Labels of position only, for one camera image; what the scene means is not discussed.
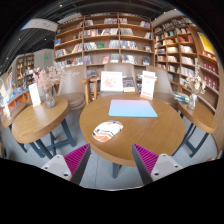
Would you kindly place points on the glass vase with pale flowers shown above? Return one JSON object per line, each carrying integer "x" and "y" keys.
{"x": 192, "y": 100}

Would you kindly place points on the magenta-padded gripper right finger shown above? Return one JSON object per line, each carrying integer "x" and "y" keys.
{"x": 146, "y": 159}

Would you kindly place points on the curved wooden book shelf unit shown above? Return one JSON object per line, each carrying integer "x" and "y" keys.
{"x": 186, "y": 50}

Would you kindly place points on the orange white patterned computer mouse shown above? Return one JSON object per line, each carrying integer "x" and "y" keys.
{"x": 107, "y": 131}

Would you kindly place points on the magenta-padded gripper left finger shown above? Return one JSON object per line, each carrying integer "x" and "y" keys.
{"x": 77, "y": 159}

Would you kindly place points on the small white table sign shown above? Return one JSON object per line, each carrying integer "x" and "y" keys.
{"x": 34, "y": 94}

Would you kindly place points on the beige padded wooden armchair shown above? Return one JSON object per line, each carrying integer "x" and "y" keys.
{"x": 164, "y": 86}
{"x": 72, "y": 90}
{"x": 118, "y": 67}

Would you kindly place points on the dark blue book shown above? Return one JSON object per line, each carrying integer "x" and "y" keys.
{"x": 128, "y": 84}

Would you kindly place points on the small distant book shelf unit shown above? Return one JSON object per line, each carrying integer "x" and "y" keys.
{"x": 24, "y": 68}

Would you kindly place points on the white sign on wooden base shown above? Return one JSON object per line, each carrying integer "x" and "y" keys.
{"x": 148, "y": 84}

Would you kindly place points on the white book with pink drawing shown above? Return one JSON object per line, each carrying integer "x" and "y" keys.
{"x": 111, "y": 81}

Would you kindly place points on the round wooden side table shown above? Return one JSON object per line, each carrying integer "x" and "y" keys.
{"x": 38, "y": 121}

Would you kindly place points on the wide wooden book shelf unit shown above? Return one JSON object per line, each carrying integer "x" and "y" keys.
{"x": 100, "y": 40}

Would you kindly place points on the white hanging ceiling panel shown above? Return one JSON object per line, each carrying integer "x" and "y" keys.
{"x": 41, "y": 24}

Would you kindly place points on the glass vase with pink flowers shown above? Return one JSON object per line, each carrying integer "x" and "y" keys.
{"x": 49, "y": 96}

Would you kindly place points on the stack of colourful books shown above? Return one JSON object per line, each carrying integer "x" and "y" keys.
{"x": 181, "y": 97}

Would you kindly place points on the pink blue gradient mouse pad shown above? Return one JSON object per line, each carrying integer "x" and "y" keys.
{"x": 132, "y": 108}

